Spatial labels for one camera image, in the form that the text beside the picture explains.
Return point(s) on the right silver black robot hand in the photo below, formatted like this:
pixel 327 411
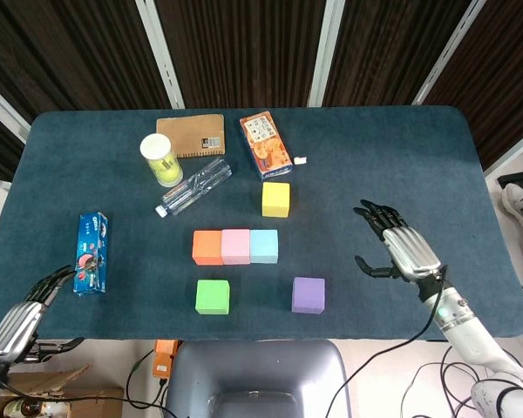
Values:
pixel 412 254

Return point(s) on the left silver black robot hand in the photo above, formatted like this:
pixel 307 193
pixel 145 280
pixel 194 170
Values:
pixel 15 328

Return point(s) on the purple foam cube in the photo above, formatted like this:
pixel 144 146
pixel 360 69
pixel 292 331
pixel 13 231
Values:
pixel 308 295

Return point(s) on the yellow foam cube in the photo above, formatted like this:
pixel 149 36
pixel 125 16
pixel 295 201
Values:
pixel 276 199

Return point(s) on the light blue foam cube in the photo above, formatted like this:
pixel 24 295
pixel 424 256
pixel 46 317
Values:
pixel 263 246

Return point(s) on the pink foam cube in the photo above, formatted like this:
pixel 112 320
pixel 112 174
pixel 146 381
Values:
pixel 235 246

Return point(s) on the green foam cube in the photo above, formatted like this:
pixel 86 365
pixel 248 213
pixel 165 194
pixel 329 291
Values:
pixel 212 297

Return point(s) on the orange foam cube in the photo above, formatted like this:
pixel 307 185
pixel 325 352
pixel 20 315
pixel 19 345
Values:
pixel 207 248

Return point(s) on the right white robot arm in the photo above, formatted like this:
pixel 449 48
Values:
pixel 470 335

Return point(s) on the glass bottle with label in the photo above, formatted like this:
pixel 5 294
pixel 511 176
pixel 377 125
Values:
pixel 26 408

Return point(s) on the blue Oreo cookie box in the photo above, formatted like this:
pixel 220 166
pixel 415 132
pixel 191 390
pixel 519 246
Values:
pixel 91 254

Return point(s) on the teal table cloth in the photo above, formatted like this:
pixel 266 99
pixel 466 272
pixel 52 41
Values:
pixel 375 152

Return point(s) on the brown cardboard box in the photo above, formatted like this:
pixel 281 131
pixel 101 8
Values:
pixel 96 405

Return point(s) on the white sneaker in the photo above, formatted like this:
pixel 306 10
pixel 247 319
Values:
pixel 520 204

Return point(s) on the black flat base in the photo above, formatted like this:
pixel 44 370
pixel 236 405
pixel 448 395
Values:
pixel 520 177

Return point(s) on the small white eraser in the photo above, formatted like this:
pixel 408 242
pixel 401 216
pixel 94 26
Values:
pixel 301 160

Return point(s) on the orange power strip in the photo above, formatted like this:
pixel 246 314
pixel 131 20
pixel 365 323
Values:
pixel 163 359

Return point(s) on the orange blue cracker box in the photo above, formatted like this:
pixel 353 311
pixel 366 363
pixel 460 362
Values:
pixel 266 146

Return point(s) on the yellow tennis ball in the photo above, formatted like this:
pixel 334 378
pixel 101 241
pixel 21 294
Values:
pixel 161 164
pixel 172 177

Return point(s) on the clear plastic water bottle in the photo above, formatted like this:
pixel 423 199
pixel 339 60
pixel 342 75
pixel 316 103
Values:
pixel 196 185

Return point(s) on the clear tennis ball tube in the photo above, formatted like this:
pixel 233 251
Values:
pixel 154 146

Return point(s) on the brown cardboard packet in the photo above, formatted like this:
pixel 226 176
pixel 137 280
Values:
pixel 189 132

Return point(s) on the white metal frame post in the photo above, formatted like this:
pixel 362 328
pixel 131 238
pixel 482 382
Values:
pixel 159 48
pixel 2 106
pixel 327 48
pixel 446 52

